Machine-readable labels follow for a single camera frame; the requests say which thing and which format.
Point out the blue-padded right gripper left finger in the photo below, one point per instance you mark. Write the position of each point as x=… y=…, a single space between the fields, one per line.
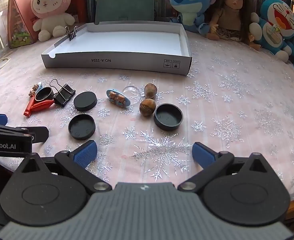
x=73 y=164

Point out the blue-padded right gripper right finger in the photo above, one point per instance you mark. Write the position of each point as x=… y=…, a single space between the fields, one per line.
x=214 y=165

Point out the black round lid shallow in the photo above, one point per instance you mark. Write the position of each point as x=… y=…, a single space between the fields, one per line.
x=81 y=127

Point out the black ring cap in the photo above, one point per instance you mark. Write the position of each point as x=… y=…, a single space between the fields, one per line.
x=45 y=93

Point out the large black binder clip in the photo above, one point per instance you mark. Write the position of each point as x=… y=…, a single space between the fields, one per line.
x=63 y=93

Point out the black round lid solid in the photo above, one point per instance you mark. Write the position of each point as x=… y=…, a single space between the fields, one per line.
x=85 y=101

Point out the black round cup lid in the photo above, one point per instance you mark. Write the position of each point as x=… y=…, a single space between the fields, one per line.
x=168 y=117

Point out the blue bear figurine charm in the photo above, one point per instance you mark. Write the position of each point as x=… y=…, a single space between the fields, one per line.
x=117 y=98

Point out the brown walnut front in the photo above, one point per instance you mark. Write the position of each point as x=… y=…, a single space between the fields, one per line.
x=147 y=107

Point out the brown walnut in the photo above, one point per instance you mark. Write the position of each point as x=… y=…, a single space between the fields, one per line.
x=150 y=91
x=147 y=107

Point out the clear plastic dome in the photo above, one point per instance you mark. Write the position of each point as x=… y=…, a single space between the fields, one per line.
x=133 y=93

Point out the pink house-shaped box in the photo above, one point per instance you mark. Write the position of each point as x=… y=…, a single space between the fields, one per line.
x=20 y=24

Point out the small black binder clip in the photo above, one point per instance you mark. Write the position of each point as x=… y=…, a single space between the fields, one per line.
x=71 y=33

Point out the white cardboard tray box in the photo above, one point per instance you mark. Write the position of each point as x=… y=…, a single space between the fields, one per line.
x=161 y=47

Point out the pink bunny plush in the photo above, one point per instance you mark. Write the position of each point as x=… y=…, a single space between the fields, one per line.
x=52 y=18

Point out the brown-haired doll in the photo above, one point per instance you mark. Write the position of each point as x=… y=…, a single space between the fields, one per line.
x=230 y=20

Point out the blue Doraemon plush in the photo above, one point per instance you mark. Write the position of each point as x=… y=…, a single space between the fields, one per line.
x=273 y=27

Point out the green notebook case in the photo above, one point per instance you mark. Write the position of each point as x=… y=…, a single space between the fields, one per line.
x=124 y=10

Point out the blue Stitch plush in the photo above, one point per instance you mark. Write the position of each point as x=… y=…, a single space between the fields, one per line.
x=191 y=14

